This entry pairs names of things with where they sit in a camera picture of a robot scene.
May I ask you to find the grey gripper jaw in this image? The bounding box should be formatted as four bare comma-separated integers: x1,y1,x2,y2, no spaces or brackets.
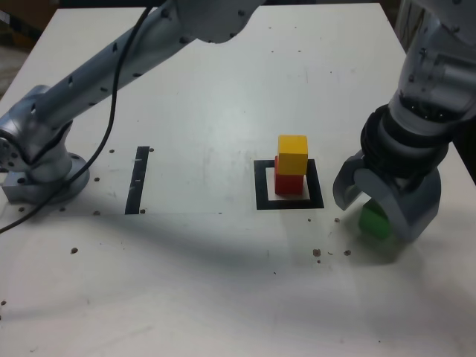
332,150,369,210
354,168,443,243

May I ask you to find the green cube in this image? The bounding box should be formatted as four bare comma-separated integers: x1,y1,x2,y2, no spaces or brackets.
358,200,393,241

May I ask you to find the red cube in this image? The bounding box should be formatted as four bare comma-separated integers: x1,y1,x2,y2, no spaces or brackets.
274,155,305,196

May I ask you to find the yellow cube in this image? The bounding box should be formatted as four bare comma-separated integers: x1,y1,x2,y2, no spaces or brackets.
277,134,309,176

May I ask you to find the black tape square outline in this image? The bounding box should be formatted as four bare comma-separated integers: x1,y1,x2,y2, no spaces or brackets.
253,158,324,210

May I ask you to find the black tape strip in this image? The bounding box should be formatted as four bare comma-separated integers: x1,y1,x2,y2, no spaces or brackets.
124,146,151,216

